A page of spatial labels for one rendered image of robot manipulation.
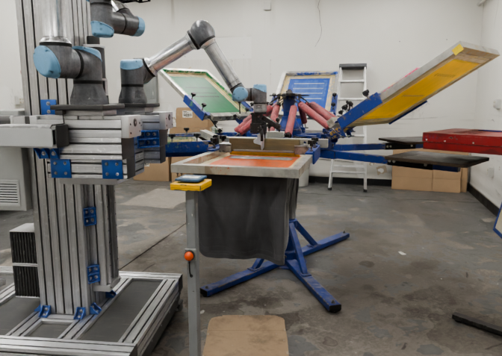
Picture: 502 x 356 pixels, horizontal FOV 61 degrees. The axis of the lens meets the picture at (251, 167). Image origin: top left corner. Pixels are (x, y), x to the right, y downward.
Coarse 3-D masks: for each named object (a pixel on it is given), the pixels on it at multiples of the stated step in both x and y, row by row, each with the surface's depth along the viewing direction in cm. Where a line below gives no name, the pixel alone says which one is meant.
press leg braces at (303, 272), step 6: (294, 228) 326; (300, 228) 346; (294, 234) 322; (306, 234) 353; (294, 240) 319; (312, 240) 360; (294, 246) 318; (300, 246) 317; (312, 246) 360; (300, 252) 314; (258, 258) 317; (300, 258) 311; (258, 264) 315; (300, 264) 308; (252, 270) 311; (300, 270) 308; (306, 270) 305
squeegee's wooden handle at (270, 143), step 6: (234, 138) 246; (240, 138) 246; (246, 138) 245; (252, 138) 244; (264, 138) 243; (270, 138) 243; (234, 144) 247; (240, 144) 246; (246, 144) 245; (252, 144) 244; (264, 144) 242; (270, 144) 241; (276, 144) 241; (282, 144) 240; (288, 144) 239; (294, 144) 238; (276, 150) 241; (282, 150) 240; (288, 150) 239
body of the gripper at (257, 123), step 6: (252, 114) 241; (258, 114) 241; (252, 120) 243; (258, 120) 241; (252, 126) 241; (258, 126) 240; (264, 126) 240; (252, 132) 241; (258, 132) 241; (264, 132) 241
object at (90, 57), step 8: (72, 48) 173; (80, 48) 172; (88, 48) 173; (80, 56) 170; (88, 56) 173; (96, 56) 176; (88, 64) 173; (96, 64) 176; (80, 72) 171; (88, 72) 174; (96, 72) 177; (80, 80) 174; (88, 80) 175; (96, 80) 177
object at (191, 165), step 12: (204, 156) 225; (216, 156) 243; (312, 156) 227; (180, 168) 194; (192, 168) 192; (204, 168) 191; (216, 168) 189; (228, 168) 188; (240, 168) 186; (252, 168) 185; (264, 168) 184; (276, 168) 183; (288, 168) 183; (300, 168) 185
